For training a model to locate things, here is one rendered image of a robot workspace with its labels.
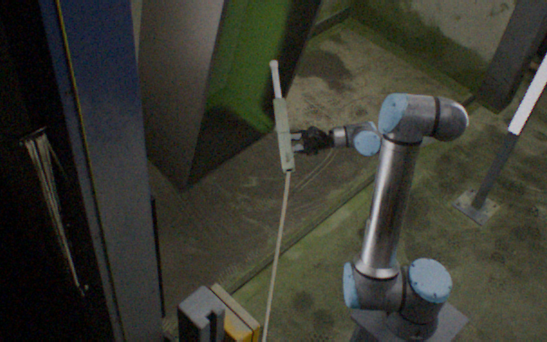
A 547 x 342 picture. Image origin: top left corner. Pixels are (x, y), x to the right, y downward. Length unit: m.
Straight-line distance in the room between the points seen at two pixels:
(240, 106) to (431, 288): 1.47
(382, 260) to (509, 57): 2.30
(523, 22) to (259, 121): 1.71
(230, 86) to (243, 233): 0.75
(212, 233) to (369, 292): 1.28
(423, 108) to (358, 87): 2.30
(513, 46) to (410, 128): 2.29
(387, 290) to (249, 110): 1.38
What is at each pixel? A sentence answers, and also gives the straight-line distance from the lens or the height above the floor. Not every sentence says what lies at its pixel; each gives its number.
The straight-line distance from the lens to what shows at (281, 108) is 2.41.
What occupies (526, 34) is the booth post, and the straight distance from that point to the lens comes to 3.89.
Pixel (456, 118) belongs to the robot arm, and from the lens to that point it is 1.77.
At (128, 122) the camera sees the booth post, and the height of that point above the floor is 1.59.
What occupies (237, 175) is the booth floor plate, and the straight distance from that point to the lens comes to 3.32.
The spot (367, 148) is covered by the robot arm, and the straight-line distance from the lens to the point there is 2.27.
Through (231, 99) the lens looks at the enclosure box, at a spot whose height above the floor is 0.51.
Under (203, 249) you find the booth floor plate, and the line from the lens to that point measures 3.02.
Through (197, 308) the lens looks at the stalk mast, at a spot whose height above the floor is 1.64.
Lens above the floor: 2.52
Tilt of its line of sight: 47 degrees down
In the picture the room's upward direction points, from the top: 7 degrees clockwise
